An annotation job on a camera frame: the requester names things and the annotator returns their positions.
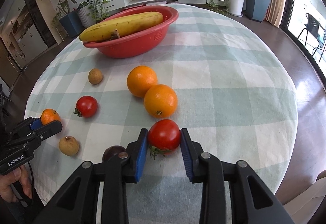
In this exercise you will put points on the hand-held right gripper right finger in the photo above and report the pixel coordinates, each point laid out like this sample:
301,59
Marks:
187,155

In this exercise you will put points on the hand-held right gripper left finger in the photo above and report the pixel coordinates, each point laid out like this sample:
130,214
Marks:
141,155

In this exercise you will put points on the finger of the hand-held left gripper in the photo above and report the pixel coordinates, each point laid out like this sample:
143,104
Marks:
52,129
35,124

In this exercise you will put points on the small tangerine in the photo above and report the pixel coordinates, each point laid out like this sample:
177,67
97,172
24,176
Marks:
49,115

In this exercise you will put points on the brown longan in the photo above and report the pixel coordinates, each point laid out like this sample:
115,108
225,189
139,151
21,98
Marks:
68,146
95,76

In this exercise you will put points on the red tomato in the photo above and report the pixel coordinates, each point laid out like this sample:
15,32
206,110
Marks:
164,134
87,106

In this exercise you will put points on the orange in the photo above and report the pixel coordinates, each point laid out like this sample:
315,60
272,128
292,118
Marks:
141,81
160,100

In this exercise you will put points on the red plastic bowl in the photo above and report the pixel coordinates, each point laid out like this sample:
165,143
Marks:
132,45

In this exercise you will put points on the speckled yellow banana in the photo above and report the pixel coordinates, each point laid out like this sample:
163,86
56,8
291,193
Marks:
132,23

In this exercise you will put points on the person's left hand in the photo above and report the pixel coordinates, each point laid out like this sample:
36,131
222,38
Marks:
24,180

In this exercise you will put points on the green white checked tablecloth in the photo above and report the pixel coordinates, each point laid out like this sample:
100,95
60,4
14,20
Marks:
216,86

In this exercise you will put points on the tall plant in blue pot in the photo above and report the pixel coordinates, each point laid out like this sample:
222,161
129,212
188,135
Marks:
71,23

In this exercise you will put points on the plant in white ribbed pot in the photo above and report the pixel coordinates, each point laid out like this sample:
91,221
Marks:
85,17

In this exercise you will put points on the beige sofa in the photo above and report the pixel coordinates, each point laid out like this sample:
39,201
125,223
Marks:
313,193

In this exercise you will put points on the black metal chair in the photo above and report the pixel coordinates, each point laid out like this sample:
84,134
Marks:
312,22

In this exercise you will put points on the white wall cabinet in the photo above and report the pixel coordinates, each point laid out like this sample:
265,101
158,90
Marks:
28,35

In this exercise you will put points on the dark wall panel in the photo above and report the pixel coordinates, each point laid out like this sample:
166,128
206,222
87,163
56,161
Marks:
38,17

